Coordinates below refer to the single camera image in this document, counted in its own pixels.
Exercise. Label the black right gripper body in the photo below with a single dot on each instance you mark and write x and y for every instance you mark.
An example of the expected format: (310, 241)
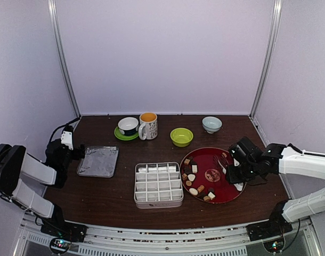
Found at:
(249, 171)

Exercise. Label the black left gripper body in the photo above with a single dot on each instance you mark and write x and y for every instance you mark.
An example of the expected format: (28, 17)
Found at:
(78, 153)

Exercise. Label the bunny print tin lid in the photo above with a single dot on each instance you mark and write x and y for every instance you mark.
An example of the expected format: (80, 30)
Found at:
(99, 161)

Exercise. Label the silver divided tin box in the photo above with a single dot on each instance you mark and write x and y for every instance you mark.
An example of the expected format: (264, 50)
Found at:
(158, 185)

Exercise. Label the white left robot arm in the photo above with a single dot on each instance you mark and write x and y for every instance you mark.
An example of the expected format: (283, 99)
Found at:
(16, 163)

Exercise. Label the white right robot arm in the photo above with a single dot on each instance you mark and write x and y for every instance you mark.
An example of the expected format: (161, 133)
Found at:
(288, 159)

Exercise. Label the white cube chocolate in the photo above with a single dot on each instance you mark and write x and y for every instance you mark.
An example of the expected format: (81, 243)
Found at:
(211, 195)

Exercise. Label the brown cylinder chocolate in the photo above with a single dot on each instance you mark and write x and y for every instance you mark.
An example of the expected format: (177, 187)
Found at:
(200, 188)

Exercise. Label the white rectangular chocolate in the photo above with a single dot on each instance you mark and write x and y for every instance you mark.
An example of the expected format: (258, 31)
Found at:
(194, 168)

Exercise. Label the dark chocolate piece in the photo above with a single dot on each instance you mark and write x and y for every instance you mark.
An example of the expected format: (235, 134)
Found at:
(187, 170)

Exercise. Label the tan square chocolate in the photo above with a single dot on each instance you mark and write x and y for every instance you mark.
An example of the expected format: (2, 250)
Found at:
(184, 176)

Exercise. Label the red round tray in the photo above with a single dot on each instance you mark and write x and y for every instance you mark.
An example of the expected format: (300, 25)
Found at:
(212, 164)

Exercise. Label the pale blue ceramic bowl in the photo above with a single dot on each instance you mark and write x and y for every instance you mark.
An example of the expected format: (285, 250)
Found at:
(211, 124)

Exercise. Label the lime green bowl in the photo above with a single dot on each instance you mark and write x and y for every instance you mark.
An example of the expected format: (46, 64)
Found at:
(181, 137)

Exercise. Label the dark white-lined cup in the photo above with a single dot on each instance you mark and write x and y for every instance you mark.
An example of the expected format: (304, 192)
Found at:
(128, 126)

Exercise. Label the white patterned mug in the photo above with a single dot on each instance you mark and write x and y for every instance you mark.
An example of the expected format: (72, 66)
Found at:
(148, 128)

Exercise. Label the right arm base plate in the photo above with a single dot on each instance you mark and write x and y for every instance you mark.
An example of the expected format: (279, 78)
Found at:
(267, 229)

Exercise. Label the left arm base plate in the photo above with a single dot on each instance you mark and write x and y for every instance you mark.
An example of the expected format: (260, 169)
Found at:
(69, 231)

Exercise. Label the aluminium front rail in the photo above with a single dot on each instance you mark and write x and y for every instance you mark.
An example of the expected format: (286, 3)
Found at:
(226, 240)

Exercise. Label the left aluminium frame post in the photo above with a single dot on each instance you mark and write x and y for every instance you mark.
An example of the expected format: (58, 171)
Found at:
(62, 59)

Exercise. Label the aluminium frame post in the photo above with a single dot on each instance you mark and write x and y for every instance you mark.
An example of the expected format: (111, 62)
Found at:
(62, 59)
(273, 35)

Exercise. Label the right aluminium frame post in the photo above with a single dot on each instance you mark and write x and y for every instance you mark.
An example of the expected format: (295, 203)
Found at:
(273, 35)

